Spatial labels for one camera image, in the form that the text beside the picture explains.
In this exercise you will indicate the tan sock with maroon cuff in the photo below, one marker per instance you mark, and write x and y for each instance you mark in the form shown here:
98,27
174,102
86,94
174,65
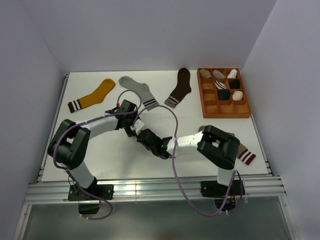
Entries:
246,155

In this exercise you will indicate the rolled cream sock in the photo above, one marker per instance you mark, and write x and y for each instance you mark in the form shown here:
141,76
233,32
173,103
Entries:
237,95

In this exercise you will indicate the orange wooden compartment tray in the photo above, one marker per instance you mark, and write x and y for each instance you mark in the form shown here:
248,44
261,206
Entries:
212,107

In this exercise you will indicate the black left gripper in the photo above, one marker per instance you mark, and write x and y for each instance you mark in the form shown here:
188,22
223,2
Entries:
129,132

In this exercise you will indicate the plain black sock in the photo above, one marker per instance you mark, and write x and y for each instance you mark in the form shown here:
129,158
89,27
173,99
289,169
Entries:
223,95

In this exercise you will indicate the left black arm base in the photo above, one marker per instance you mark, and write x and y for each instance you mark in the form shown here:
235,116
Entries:
90,200

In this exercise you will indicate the aluminium frame rail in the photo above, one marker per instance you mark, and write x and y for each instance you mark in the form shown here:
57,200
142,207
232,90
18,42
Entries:
158,189

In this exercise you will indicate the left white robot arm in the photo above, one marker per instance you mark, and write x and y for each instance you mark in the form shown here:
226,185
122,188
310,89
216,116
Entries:
69,144

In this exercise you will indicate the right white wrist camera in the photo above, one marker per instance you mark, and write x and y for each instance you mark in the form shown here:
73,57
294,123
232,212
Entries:
137,126

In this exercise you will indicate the rolled beige sock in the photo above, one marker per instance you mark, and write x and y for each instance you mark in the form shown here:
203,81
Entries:
205,74

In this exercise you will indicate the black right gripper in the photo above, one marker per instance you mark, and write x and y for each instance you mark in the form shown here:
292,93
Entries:
148,129

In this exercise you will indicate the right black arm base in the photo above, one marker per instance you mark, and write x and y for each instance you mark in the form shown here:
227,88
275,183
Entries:
211,189

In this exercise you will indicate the brown sock with pink stripes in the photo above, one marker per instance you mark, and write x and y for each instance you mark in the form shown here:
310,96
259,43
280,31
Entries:
181,90

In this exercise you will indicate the rolled striped sock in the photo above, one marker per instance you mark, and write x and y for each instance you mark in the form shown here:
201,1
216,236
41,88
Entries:
219,85

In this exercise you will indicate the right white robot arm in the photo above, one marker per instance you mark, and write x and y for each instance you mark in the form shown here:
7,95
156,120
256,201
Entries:
187,145

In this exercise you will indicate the rolled grey sock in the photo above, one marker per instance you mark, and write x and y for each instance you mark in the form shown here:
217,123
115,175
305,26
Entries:
218,75

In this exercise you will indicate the mustard yellow sock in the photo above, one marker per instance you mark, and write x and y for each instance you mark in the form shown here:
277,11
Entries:
96,97

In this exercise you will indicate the rolled white sock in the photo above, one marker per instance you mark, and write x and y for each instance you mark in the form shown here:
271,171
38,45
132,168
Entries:
233,74

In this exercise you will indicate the grey sock with black stripes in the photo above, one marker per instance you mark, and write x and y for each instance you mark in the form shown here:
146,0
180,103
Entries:
142,89

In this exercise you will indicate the rolled black sock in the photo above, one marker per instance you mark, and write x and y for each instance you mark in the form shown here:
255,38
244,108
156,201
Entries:
234,84

